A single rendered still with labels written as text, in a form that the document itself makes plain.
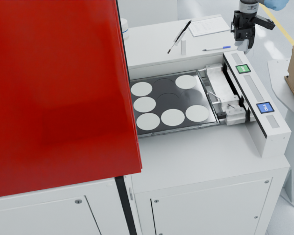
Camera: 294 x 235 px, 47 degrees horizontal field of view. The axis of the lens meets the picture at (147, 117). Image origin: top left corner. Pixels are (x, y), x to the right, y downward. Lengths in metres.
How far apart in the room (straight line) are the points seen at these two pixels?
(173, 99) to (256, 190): 0.53
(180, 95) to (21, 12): 1.08
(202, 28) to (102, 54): 1.30
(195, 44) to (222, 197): 0.77
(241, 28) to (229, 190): 0.66
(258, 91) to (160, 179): 0.56
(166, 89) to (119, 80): 0.95
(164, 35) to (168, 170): 0.78
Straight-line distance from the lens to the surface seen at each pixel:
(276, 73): 1.86
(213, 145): 1.47
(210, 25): 1.91
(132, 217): 1.08
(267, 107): 1.45
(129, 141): 0.79
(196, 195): 1.43
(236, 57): 1.70
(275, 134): 1.36
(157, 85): 1.62
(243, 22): 1.46
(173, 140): 1.48
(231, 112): 1.48
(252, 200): 1.60
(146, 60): 1.67
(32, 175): 0.88
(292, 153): 2.10
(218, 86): 1.64
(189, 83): 1.63
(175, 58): 1.67
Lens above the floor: 1.95
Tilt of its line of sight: 46 degrees down
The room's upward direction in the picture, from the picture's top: 7 degrees counter-clockwise
